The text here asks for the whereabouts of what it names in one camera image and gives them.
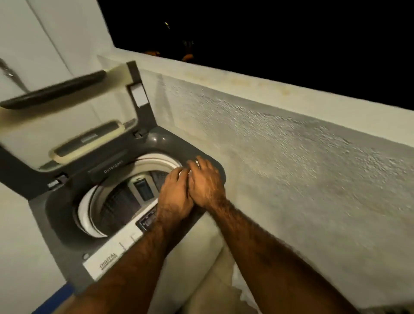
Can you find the person's right hand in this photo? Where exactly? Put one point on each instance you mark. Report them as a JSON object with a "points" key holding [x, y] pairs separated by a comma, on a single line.
{"points": [[207, 187]]}

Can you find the person's left hand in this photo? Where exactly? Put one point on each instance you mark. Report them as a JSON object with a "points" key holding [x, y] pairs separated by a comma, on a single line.
{"points": [[174, 200]]}

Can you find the cream grey washing machine lid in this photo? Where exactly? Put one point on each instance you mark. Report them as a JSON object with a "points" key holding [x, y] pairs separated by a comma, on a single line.
{"points": [[144, 116]]}

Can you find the white washing machine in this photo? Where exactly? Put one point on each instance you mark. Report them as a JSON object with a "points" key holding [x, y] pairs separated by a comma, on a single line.
{"points": [[64, 226]]}

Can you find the person's right forearm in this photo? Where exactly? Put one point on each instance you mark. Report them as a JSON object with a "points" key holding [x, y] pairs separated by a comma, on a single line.
{"points": [[275, 265]]}

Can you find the person's left forearm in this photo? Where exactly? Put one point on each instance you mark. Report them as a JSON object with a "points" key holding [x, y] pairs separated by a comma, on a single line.
{"points": [[129, 278]]}

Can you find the white appliance with blue base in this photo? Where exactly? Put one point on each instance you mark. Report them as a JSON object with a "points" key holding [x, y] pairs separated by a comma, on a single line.
{"points": [[51, 301]]}

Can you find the metal wall latch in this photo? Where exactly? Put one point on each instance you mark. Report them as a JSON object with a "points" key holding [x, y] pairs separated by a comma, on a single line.
{"points": [[6, 69]]}

